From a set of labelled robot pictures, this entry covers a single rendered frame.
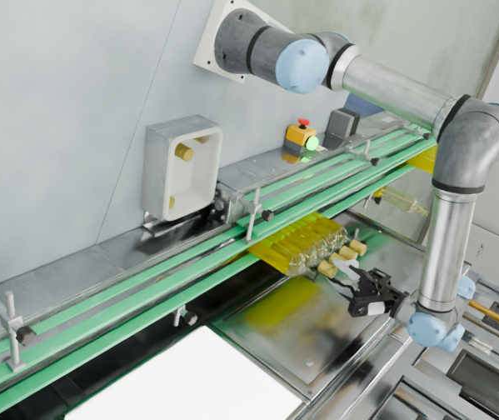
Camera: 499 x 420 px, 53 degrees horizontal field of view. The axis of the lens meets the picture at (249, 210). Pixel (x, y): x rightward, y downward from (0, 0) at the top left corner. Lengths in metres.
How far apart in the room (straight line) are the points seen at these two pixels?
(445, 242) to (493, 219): 6.49
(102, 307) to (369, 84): 0.76
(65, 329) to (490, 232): 6.93
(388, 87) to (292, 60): 0.22
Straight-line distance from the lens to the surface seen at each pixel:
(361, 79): 1.19
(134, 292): 1.14
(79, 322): 1.07
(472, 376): 1.54
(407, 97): 1.15
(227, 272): 1.34
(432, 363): 1.51
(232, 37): 1.19
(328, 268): 1.37
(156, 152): 1.18
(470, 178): 1.00
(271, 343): 1.31
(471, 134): 1.01
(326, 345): 1.35
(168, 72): 1.18
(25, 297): 1.11
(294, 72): 1.10
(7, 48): 0.96
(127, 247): 1.23
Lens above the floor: 1.57
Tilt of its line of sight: 29 degrees down
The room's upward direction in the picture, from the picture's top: 120 degrees clockwise
